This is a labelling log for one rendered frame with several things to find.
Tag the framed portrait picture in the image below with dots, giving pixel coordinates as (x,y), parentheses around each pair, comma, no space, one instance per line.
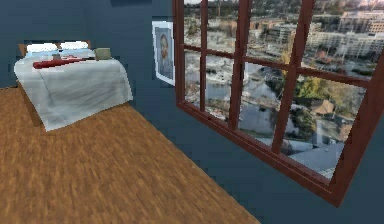
(163,52)

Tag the red framed window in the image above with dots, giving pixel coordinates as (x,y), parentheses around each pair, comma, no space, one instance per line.
(283,93)

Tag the olive green box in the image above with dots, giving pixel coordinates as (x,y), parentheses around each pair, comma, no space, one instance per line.
(102,53)

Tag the bed with white sheet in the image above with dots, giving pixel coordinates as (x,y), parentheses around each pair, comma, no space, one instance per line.
(76,90)

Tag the red bat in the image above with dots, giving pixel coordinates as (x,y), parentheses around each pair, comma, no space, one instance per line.
(55,63)

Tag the small grey object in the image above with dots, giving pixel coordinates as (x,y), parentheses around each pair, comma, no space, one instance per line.
(56,57)

